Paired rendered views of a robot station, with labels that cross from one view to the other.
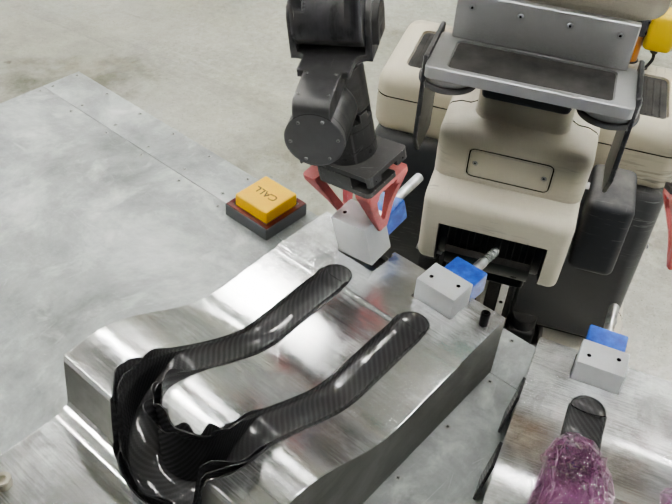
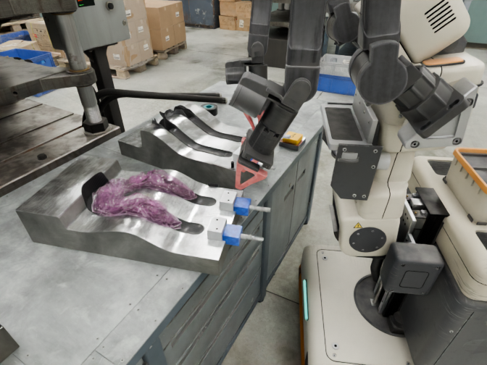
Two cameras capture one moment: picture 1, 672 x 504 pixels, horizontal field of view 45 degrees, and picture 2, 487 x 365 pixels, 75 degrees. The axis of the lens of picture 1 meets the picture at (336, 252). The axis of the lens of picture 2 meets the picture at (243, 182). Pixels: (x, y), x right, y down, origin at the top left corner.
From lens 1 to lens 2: 108 cm
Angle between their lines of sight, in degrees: 61
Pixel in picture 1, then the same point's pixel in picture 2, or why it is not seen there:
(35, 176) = not seen: hidden behind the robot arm
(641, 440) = (198, 214)
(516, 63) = (344, 119)
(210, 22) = not seen: outside the picture
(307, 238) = not seen: hidden behind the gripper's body
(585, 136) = (380, 189)
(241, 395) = (182, 125)
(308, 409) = (187, 141)
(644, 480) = (174, 206)
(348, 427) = (182, 147)
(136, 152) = (306, 119)
